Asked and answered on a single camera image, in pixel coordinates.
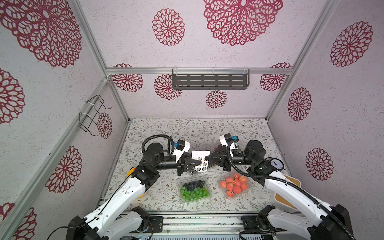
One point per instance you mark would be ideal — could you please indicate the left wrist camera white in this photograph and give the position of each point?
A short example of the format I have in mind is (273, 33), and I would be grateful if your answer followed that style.
(181, 147)

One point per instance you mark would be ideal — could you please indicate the green grape blueberry clamshell box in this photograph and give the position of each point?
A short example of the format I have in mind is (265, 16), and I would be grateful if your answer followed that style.
(193, 190)

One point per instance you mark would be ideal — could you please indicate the black wire wall rack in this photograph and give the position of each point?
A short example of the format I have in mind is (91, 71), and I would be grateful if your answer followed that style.
(88, 118)

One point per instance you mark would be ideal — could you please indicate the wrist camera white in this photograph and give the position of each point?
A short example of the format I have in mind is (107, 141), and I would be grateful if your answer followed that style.
(225, 139)
(181, 147)

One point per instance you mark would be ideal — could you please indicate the black alarm clock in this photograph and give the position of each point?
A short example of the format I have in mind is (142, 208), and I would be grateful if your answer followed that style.
(276, 163)

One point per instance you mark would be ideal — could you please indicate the yellow red plush toy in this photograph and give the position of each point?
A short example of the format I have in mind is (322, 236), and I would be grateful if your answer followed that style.
(129, 175)

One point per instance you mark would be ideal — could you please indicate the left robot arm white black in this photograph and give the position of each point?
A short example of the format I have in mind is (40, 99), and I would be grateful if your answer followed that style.
(105, 222)

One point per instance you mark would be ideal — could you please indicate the white sticker label sheet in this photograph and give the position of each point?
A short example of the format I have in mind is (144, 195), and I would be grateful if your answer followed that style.
(201, 157)

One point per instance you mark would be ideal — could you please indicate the grey wall shelf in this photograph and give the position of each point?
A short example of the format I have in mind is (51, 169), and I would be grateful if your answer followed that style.
(212, 81)

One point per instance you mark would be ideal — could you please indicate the floral table mat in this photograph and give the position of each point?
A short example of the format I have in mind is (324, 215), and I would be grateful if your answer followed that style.
(201, 134)

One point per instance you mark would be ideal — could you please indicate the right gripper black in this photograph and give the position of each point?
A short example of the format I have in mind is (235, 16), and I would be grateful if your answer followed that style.
(226, 159)

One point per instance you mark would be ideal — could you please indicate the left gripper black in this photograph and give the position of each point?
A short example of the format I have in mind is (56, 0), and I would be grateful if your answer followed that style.
(182, 163)

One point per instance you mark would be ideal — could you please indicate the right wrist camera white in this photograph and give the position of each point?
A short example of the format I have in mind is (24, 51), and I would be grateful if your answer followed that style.
(225, 139)

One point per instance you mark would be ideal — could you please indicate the purple grape clamshell box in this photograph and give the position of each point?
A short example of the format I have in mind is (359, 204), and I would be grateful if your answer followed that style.
(214, 147)

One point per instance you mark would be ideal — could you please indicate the blackberry clamshell box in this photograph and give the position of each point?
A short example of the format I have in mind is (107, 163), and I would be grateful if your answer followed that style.
(194, 172)

